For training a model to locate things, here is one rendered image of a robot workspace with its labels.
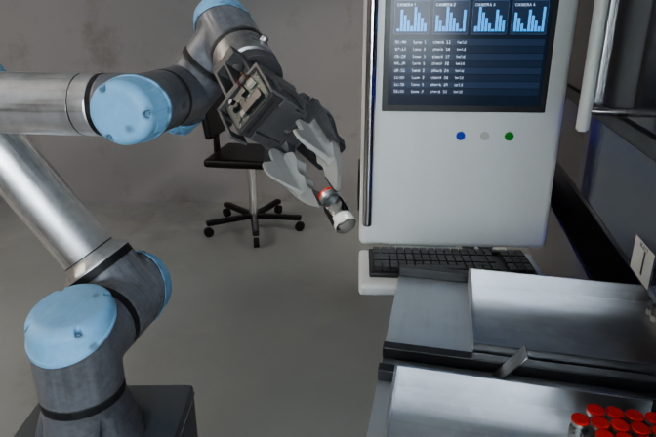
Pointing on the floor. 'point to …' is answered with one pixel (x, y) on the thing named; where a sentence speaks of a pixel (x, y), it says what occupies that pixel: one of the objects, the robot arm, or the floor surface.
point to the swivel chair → (240, 154)
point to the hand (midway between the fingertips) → (328, 191)
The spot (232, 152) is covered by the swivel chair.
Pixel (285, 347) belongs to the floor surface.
